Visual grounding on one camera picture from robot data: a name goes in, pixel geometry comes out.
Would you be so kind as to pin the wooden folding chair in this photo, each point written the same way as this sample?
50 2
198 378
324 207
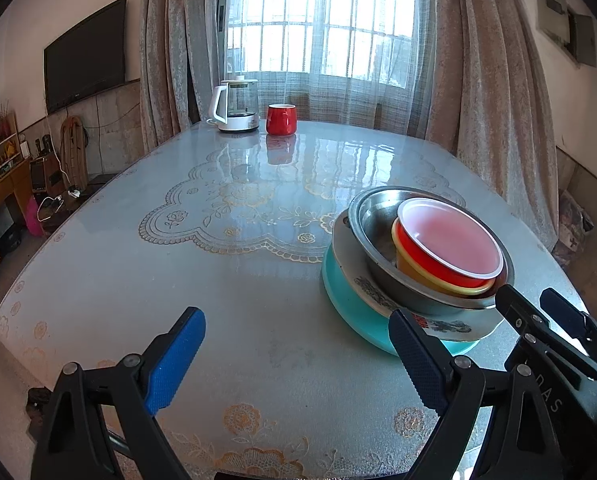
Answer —
73 151

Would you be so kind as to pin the dark low bench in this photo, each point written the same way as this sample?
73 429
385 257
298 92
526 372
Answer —
55 211

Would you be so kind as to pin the stainless steel bowl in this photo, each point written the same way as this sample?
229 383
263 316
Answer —
370 216

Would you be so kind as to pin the right beige curtain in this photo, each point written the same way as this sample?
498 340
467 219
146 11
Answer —
490 106

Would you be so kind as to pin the yellow plastic bowl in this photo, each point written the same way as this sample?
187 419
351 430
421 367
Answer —
417 264

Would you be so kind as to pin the pink bag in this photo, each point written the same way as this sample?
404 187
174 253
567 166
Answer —
32 221

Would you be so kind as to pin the wooden sideboard cabinet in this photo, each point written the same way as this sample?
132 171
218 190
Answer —
15 193

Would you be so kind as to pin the black wall television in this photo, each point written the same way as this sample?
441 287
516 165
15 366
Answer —
87 59

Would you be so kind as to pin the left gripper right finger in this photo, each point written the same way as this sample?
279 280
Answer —
520 442

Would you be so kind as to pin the white glass electric kettle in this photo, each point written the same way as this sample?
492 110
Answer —
234 107

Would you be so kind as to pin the white plate red characters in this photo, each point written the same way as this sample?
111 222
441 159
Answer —
459 326

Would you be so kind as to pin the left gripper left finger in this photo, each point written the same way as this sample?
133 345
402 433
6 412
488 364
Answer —
74 442

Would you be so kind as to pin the beige curtain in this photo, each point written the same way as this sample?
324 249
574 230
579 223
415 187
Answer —
179 66
490 106

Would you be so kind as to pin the window with metal bars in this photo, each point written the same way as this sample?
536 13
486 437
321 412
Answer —
377 41

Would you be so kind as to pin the turquoise plate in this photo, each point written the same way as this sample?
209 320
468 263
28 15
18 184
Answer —
372 326

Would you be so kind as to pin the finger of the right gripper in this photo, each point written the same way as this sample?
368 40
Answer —
527 318
577 324

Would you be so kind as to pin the grey wall electrical box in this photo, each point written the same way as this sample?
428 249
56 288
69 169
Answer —
570 31

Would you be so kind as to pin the left beige curtain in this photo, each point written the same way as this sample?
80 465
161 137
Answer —
179 66

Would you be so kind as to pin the red mug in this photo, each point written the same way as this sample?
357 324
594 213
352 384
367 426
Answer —
281 119

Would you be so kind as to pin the red plastic bowl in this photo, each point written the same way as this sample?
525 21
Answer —
452 237

